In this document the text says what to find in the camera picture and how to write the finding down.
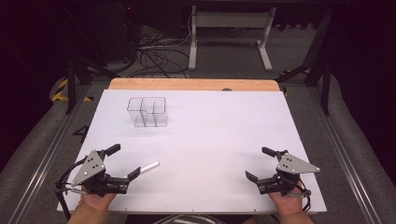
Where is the hand-held gripper cable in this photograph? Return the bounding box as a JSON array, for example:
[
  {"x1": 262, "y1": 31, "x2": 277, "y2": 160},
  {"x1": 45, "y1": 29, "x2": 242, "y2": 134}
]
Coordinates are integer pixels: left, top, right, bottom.
[
  {"x1": 290, "y1": 176, "x2": 313, "y2": 213},
  {"x1": 54, "y1": 157, "x2": 89, "y2": 222}
]

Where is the person's right hand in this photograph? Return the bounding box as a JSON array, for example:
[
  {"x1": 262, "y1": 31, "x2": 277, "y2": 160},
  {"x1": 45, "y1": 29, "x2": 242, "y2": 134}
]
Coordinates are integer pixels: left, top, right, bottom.
[{"x1": 268, "y1": 186, "x2": 304, "y2": 218}]

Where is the right hand-held gripper cable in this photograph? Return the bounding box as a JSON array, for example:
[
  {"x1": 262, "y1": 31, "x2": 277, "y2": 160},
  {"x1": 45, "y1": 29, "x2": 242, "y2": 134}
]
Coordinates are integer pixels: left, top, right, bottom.
[{"x1": 290, "y1": 176, "x2": 313, "y2": 213}]

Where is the wooden table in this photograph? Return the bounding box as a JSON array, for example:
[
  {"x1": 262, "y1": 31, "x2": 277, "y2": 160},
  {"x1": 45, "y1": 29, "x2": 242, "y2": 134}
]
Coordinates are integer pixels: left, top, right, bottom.
[{"x1": 107, "y1": 77, "x2": 281, "y2": 92}]

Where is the white table board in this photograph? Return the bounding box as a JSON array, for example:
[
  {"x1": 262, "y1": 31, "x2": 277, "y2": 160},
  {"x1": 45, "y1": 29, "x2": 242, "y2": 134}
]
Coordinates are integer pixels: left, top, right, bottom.
[{"x1": 56, "y1": 89, "x2": 328, "y2": 216}]

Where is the aluminium floor rail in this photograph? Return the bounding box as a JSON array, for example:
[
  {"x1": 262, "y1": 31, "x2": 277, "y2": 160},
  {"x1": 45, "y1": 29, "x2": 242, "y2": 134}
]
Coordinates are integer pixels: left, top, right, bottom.
[
  {"x1": 7, "y1": 85, "x2": 92, "y2": 224},
  {"x1": 306, "y1": 87, "x2": 386, "y2": 224}
]

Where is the black tripod stand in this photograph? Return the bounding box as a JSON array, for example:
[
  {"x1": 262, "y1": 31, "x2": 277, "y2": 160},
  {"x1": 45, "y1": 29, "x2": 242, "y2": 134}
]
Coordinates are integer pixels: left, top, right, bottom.
[{"x1": 60, "y1": 6, "x2": 120, "y2": 115}]

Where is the black metal stand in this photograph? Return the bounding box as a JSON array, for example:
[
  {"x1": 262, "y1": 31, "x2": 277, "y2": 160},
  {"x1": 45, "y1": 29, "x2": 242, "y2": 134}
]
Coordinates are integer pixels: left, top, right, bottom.
[{"x1": 275, "y1": 8, "x2": 334, "y2": 117}]

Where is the yellow black hazard tape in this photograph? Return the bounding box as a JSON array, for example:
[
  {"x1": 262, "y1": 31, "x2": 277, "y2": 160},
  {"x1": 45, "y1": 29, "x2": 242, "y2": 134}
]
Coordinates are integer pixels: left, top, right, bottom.
[{"x1": 50, "y1": 77, "x2": 94, "y2": 103}]

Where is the white metal stand frame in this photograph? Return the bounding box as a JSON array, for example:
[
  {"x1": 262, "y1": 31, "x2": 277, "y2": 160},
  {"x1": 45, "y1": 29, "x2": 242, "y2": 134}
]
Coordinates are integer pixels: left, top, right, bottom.
[{"x1": 188, "y1": 5, "x2": 277, "y2": 73}]

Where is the clear plastic divided organizer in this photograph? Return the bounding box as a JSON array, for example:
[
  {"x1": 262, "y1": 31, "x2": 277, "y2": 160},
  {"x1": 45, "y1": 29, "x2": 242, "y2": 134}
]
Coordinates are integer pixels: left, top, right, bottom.
[{"x1": 126, "y1": 96, "x2": 169, "y2": 129}]

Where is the person's left hand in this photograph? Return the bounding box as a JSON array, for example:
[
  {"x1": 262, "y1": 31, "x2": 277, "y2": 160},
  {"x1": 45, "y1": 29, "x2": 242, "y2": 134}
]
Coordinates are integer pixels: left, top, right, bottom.
[{"x1": 79, "y1": 186, "x2": 118, "y2": 213}]

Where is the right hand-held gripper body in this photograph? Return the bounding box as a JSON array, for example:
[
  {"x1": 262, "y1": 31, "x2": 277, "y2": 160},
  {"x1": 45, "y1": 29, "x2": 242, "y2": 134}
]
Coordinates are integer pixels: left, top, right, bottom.
[{"x1": 255, "y1": 150, "x2": 321, "y2": 197}]

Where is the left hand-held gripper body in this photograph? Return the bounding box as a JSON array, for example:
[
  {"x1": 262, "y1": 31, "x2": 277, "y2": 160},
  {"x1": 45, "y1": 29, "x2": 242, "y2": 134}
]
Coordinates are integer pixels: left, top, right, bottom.
[{"x1": 70, "y1": 149, "x2": 130, "y2": 197}]

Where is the left hand-held gripper cable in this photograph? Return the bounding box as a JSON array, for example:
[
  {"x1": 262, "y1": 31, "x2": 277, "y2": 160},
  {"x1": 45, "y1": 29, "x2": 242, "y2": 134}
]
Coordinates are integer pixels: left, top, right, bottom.
[{"x1": 54, "y1": 157, "x2": 89, "y2": 222}]

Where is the bundle of floor cables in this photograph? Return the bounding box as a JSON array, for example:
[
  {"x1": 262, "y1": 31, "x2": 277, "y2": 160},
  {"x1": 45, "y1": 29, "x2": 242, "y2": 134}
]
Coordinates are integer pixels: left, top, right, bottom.
[{"x1": 125, "y1": 15, "x2": 191, "y2": 78}]

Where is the white pen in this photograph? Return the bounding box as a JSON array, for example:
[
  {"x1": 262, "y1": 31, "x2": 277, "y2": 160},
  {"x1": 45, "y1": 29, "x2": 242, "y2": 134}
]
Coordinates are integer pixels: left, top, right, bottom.
[{"x1": 138, "y1": 161, "x2": 161, "y2": 174}]

